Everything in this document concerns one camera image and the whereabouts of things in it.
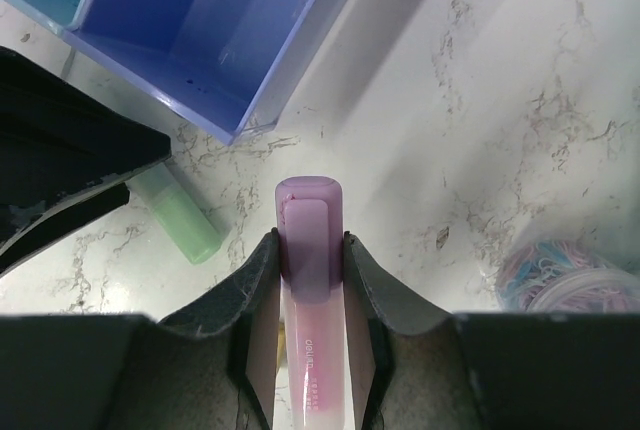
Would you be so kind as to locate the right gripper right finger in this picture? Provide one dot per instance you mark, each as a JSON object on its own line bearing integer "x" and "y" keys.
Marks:
{"x": 415, "y": 366}

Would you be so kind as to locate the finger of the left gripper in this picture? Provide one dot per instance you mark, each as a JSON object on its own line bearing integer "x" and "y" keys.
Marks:
{"x": 65, "y": 158}

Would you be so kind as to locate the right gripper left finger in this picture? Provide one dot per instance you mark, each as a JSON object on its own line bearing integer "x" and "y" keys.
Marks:
{"x": 208, "y": 365}

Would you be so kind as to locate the pink highlighter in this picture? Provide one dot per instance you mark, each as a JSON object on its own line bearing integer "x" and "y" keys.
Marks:
{"x": 309, "y": 211}

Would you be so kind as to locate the purple drawer box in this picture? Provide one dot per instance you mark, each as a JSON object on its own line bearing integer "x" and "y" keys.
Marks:
{"x": 227, "y": 66}

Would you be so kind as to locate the long green highlighter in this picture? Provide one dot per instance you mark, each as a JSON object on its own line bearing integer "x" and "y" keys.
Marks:
{"x": 177, "y": 213}

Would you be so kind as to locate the jar of rubber bands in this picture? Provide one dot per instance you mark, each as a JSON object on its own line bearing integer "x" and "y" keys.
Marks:
{"x": 557, "y": 275}

